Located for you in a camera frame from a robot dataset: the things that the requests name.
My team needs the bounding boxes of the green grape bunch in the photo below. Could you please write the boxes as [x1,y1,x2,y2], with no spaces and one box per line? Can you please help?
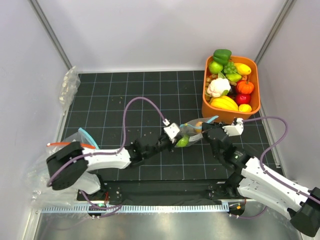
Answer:
[223,61,238,74]

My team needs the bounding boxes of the clear zip bag blue zipper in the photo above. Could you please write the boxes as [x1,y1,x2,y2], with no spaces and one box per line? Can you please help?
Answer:
[179,115,219,147]

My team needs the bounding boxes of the green bell pepper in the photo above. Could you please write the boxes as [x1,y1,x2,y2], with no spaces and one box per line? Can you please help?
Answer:
[212,49,232,66]

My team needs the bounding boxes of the slotted cable duct rail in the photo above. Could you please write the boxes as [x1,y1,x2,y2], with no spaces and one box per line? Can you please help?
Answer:
[41,202,229,214]

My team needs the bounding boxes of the yellow mango fruit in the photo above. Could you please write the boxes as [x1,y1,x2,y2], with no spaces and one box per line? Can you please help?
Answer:
[234,62,252,76]

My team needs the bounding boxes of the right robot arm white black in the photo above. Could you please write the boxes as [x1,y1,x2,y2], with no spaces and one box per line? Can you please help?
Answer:
[201,122,320,238]

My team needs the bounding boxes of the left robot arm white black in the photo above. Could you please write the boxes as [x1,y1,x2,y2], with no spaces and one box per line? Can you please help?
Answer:
[46,132,181,200]

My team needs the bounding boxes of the green apple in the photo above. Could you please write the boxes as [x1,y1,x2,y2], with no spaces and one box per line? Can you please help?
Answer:
[208,61,224,75]

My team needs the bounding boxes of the bag of white pieces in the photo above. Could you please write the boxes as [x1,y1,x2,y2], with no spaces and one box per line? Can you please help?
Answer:
[59,66,81,111]

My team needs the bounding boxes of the yellow lemon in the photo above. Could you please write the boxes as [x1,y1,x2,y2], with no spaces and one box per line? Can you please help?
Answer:
[238,104,252,113]

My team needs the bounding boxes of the brown nut cluster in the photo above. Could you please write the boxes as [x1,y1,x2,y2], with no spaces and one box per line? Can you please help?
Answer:
[205,74,218,88]

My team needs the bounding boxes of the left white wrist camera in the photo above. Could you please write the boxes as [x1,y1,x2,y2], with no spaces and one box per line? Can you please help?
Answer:
[162,118,181,144]

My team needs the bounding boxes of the small orange pumpkin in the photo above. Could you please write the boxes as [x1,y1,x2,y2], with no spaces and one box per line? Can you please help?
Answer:
[236,80,255,95]

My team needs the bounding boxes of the white cauliflower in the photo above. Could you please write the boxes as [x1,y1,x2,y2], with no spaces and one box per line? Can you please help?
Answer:
[205,77,231,98]

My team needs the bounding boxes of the spare zip bag blue zipper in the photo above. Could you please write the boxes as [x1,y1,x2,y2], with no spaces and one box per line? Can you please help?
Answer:
[78,127,100,150]

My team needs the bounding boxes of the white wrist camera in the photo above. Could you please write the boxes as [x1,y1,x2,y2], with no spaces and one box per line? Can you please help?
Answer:
[162,118,181,144]
[222,117,244,137]

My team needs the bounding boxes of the pile of clear zip bags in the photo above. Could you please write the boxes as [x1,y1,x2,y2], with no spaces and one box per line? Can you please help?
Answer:
[25,131,95,210]

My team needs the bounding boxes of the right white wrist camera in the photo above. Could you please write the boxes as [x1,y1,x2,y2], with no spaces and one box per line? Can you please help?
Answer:
[222,117,244,137]

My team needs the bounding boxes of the red apple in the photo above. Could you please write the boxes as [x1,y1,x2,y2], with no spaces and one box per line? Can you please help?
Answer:
[235,93,251,106]

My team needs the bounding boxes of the yellow star fruit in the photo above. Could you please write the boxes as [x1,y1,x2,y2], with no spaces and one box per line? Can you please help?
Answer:
[209,95,238,112]

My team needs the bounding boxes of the orange mango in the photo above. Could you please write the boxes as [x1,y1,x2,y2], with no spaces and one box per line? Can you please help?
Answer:
[195,121,203,133]

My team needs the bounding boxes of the black gridded mat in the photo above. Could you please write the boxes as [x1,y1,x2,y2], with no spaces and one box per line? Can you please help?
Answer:
[59,70,286,181]

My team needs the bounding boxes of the orange plastic basket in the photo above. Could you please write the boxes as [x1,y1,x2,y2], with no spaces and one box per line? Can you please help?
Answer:
[201,55,261,124]

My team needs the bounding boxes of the green lime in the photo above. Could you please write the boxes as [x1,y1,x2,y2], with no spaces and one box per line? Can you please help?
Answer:
[175,135,190,148]

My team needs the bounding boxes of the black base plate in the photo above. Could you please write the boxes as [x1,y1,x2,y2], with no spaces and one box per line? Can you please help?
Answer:
[87,179,244,205]

